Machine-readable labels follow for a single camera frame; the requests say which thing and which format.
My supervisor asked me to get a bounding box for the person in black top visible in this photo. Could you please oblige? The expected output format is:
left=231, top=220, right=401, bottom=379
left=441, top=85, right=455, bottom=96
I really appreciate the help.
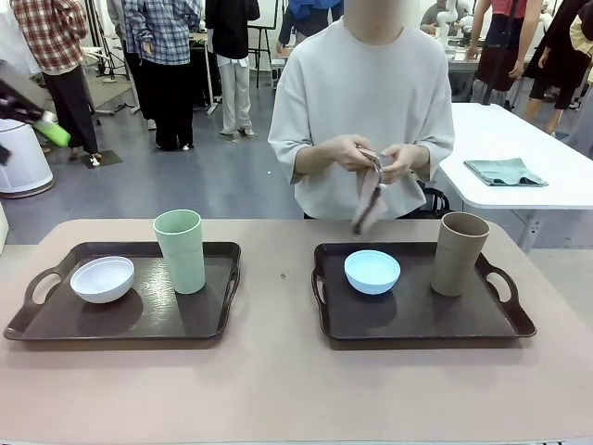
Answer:
left=205, top=0, right=261, bottom=139

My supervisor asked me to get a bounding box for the person in blue plaid shirt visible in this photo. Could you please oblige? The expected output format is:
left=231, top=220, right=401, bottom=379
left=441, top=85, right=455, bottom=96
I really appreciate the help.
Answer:
left=120, top=0, right=206, bottom=152

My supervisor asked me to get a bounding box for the person with yellow sleeve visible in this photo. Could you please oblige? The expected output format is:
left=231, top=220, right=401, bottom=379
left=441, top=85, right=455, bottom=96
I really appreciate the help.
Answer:
left=565, top=12, right=593, bottom=146

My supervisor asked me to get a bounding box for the person's left hand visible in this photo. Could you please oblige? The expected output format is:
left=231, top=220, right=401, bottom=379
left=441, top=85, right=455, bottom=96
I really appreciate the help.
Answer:
left=379, top=143, right=426, bottom=186

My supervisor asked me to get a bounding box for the person in maroon dress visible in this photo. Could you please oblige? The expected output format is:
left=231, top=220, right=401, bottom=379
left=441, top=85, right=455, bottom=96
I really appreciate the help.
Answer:
left=466, top=0, right=530, bottom=107

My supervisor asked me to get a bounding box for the person in white shirt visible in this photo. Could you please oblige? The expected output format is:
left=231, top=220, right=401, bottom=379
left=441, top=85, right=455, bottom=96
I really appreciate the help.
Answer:
left=267, top=16, right=456, bottom=220

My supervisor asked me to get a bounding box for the person's right forearm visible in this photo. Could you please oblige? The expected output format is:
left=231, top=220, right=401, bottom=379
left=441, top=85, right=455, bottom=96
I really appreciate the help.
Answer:
left=295, top=137, right=345, bottom=178

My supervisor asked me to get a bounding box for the light blue bowl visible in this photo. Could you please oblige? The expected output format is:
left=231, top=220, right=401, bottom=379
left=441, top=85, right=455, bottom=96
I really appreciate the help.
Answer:
left=344, top=249, right=401, bottom=295

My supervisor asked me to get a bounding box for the person in red plaid shirt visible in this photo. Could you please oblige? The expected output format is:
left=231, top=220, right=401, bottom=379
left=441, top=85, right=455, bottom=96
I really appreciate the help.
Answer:
left=11, top=0, right=101, bottom=162

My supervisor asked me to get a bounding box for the dark brown serving tray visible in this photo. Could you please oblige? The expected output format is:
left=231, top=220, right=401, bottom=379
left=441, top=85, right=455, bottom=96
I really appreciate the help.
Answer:
left=310, top=241, right=537, bottom=343
left=3, top=240, right=243, bottom=343

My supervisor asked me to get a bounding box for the teal cloth mat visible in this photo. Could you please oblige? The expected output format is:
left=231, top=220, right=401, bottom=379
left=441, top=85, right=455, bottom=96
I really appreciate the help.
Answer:
left=464, top=157, right=549, bottom=188

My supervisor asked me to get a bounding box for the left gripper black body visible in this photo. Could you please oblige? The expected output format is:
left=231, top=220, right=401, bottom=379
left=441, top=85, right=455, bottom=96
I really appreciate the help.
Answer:
left=0, top=62, right=57, bottom=125

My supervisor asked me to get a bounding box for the beige cloth mat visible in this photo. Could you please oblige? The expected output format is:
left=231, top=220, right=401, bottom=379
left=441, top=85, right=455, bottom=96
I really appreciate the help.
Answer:
left=350, top=146, right=389, bottom=235

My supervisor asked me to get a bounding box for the black easel stand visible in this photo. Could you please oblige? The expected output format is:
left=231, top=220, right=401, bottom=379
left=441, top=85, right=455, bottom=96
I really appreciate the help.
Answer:
left=246, top=21, right=280, bottom=90

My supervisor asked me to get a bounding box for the person in black dress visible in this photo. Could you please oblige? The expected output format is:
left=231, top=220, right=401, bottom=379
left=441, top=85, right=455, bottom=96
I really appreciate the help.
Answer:
left=522, top=0, right=586, bottom=136

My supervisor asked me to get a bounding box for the white rounded table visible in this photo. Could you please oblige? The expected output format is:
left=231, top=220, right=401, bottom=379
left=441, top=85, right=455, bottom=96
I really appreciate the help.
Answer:
left=437, top=102, right=593, bottom=254

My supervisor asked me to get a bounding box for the person's right hand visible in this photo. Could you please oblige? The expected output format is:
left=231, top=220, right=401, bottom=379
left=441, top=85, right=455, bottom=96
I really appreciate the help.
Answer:
left=332, top=133, right=384, bottom=175

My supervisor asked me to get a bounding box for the brown tall cup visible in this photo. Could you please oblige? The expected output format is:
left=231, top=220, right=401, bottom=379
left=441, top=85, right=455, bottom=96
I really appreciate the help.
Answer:
left=430, top=211, right=491, bottom=297

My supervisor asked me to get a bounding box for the light green tall cup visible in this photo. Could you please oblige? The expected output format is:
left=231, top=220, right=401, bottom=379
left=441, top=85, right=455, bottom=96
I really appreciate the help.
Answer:
left=153, top=210, right=206, bottom=295

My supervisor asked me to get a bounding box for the white bowl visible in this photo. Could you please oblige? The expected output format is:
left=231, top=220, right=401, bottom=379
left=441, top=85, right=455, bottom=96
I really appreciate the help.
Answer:
left=69, top=256, right=136, bottom=305

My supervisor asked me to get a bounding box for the person's left forearm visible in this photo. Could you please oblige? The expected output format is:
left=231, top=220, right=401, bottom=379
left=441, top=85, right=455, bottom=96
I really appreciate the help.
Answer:
left=413, top=146, right=435, bottom=181

